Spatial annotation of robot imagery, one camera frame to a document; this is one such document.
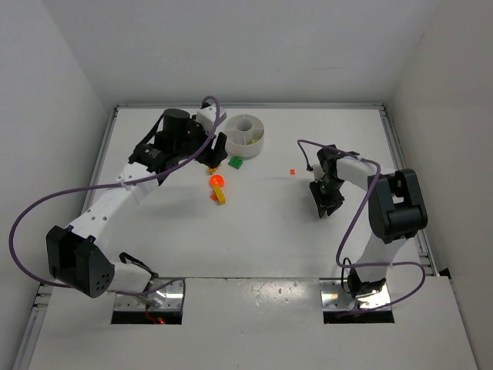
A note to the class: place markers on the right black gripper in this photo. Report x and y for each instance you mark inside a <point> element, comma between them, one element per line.
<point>327,194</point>

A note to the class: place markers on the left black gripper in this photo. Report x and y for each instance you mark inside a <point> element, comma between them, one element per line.
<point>210,150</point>

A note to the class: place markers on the yellow long lego brick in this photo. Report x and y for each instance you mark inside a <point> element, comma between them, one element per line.
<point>219,195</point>

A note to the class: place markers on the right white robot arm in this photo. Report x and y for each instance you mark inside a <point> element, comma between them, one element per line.
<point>394,205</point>

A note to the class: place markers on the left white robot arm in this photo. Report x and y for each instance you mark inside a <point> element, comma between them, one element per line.
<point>76,253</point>

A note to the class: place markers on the green flat lego plate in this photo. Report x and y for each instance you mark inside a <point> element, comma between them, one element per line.
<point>235,162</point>

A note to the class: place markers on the orange round lego piece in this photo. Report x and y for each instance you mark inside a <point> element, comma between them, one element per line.
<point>217,181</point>

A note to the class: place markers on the white round divided container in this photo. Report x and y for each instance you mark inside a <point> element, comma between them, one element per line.
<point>240,130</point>

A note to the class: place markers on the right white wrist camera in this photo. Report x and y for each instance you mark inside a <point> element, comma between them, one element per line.
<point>317,171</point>

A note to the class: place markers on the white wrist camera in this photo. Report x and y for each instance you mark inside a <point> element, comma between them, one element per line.
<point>206,118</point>
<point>317,171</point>

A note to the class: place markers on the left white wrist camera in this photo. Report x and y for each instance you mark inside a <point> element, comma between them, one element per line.
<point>206,118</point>

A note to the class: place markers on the aluminium frame rail back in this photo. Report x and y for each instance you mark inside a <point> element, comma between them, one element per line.
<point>377,106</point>

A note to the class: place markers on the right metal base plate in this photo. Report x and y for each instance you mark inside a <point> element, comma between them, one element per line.
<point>335,299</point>

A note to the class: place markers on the metal base plate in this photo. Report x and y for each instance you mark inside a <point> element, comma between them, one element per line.
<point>335,299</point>
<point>169,298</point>

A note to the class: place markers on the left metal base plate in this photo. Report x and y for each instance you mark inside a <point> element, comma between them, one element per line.
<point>169,298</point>

